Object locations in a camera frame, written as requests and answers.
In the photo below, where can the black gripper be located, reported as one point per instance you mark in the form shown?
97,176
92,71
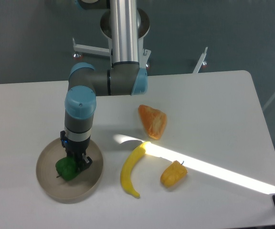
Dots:
77,150

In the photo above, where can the green bell pepper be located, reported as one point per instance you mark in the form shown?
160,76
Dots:
67,168

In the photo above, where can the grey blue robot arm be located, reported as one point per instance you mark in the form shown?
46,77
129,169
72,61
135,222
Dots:
126,77

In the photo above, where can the beige round plate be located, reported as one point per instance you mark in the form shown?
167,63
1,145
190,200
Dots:
59,177

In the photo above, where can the yellow chili pepper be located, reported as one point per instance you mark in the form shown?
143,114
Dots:
128,166

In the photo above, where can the orange pepper slice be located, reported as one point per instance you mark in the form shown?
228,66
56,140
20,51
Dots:
153,120

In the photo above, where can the small yellow bell pepper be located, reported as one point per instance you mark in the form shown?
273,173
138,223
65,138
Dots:
173,174

